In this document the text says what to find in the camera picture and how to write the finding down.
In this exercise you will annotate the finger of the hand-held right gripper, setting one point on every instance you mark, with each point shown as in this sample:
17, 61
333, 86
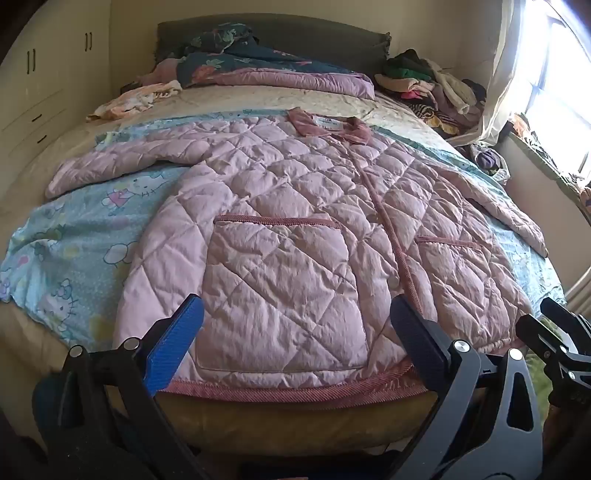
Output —
561, 314
538, 334

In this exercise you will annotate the pile of mixed clothes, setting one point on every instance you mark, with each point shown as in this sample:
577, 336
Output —
434, 87

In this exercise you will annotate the window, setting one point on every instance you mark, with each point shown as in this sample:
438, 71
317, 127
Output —
561, 78

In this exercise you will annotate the pink quilted jacket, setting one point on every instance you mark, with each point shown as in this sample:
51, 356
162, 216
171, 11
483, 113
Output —
286, 230

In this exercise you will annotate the bag of clothes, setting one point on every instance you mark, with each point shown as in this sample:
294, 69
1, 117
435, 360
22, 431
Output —
489, 161

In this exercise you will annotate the orange and black patterned cloth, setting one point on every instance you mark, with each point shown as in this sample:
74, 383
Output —
585, 196

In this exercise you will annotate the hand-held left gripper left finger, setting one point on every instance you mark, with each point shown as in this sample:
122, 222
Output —
174, 344

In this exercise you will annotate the pink pillow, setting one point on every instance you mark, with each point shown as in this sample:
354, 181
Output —
161, 73

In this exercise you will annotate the cream wardrobe with drawers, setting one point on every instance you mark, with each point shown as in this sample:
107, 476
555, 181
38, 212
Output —
46, 78

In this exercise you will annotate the teal floral duvet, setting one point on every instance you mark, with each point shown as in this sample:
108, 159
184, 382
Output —
258, 64

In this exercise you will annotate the bed with beige sheet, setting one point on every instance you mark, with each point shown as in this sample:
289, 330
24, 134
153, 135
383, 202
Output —
231, 99

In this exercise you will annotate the peach and white cloth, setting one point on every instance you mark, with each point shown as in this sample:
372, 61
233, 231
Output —
134, 99

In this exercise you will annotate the light blue cartoon printed blanket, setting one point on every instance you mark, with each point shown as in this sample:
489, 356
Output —
83, 240

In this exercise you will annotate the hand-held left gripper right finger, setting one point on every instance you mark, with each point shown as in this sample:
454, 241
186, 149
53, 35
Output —
413, 334

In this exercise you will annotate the cream curtain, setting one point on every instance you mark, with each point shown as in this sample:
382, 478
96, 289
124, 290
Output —
503, 69

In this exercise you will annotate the grey padded headboard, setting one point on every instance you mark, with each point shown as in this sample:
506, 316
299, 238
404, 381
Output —
300, 34

